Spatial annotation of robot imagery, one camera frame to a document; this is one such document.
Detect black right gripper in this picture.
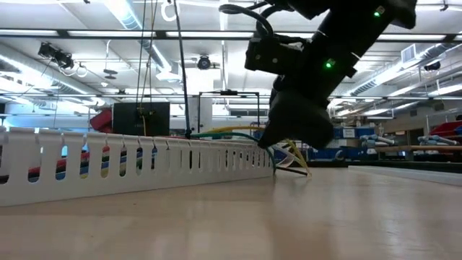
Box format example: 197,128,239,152
257,74,339,150

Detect white cable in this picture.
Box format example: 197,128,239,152
270,143,302,169

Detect black zip tie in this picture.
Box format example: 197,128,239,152
172,0,193,140

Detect white slotted cable duct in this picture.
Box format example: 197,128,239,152
0,126,276,208

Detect bundle of coloured cables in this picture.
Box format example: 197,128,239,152
0,149,310,185

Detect grey rolled mat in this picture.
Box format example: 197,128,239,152
417,134,460,147
359,134,398,147

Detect wooden workbench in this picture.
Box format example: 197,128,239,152
373,143,462,162

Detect ceiling light strip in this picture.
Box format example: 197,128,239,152
0,28,58,37
377,33,448,40
67,30,157,38
427,83,462,97
165,30,256,38

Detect black display panel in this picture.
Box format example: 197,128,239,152
112,102,170,137

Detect red storage bins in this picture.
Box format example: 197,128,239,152
89,108,113,134

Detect black metal rack frame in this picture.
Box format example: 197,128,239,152
196,90,261,135

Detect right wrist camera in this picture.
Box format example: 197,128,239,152
244,35,308,76

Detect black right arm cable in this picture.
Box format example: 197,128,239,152
218,1,281,38

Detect silver ceiling duct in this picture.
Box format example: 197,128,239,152
0,42,106,97
103,0,173,73
348,42,462,98

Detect black hanging cable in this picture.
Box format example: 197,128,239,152
135,0,160,109

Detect white hanging ring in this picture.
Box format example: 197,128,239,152
160,0,180,22

